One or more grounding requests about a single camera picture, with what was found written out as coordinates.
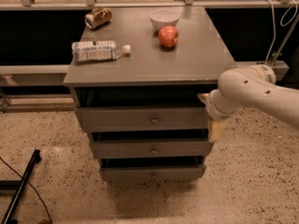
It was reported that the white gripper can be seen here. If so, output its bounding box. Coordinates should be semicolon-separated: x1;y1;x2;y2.
197;90;238;143

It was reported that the grey top drawer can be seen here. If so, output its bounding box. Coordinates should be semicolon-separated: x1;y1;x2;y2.
75;105;208;133

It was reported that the grey drawer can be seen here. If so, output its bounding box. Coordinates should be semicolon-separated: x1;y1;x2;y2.
75;105;208;133
100;164;206;181
90;139;212;159

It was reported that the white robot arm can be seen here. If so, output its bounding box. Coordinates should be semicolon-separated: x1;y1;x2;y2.
197;65;299;143

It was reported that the grey bottom drawer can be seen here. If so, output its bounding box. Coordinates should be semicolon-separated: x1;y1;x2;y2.
100;164;206;181

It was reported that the grey wooden drawer cabinet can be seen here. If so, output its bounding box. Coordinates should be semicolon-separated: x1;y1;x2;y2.
64;7;235;181

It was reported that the grey middle drawer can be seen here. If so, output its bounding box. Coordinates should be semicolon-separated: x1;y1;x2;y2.
90;139;212;159

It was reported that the red apple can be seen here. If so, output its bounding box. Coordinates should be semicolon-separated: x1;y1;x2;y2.
158;26;178;48

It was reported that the white bowl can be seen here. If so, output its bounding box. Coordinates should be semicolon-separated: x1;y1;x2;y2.
149;9;179;31

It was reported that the clear plastic water bottle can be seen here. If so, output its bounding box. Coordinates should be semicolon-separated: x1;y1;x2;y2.
72;40;131;62

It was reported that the brown soda can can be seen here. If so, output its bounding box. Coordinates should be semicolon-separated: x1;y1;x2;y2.
84;7;112;29

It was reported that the black stand leg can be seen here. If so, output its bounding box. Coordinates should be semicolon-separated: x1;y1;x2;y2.
1;149;41;224

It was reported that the metal window railing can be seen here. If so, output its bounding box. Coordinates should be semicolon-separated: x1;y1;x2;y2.
1;0;298;86

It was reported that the white cable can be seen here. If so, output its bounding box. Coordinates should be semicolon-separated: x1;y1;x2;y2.
263;0;299;63

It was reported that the black floor cable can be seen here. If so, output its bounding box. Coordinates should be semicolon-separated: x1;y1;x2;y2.
0;158;50;224

